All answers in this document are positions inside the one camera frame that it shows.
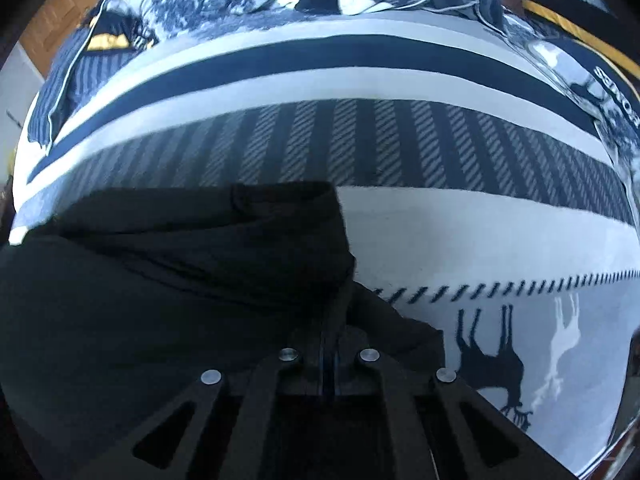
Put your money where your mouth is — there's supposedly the black puffer jacket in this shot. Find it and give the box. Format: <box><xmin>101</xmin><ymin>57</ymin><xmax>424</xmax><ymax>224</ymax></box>
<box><xmin>1</xmin><ymin>182</ymin><xmax>445</xmax><ymax>479</ymax></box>

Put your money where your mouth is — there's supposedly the blue striped bed sheet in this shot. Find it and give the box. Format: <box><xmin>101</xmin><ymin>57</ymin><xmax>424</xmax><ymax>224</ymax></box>
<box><xmin>6</xmin><ymin>11</ymin><xmax>639</xmax><ymax>479</ymax></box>

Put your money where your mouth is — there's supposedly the blue striped pillow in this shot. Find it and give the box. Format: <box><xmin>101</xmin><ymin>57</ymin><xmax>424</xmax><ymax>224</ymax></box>
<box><xmin>27</xmin><ymin>8</ymin><xmax>158</xmax><ymax>148</ymax></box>

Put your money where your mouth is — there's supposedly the lying blue homes pillow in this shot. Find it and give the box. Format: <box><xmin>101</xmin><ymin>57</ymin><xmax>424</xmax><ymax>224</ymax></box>
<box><xmin>525</xmin><ymin>38</ymin><xmax>639</xmax><ymax>193</ymax></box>

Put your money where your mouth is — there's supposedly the brown wooden door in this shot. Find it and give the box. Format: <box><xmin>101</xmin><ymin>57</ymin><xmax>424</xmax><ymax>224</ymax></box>
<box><xmin>20</xmin><ymin>0</ymin><xmax>98</xmax><ymax>77</ymax></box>

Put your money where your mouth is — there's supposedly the upright blue homes pillow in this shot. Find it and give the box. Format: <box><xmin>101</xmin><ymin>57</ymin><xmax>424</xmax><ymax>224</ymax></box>
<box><xmin>523</xmin><ymin>0</ymin><xmax>639</xmax><ymax>81</ymax></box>

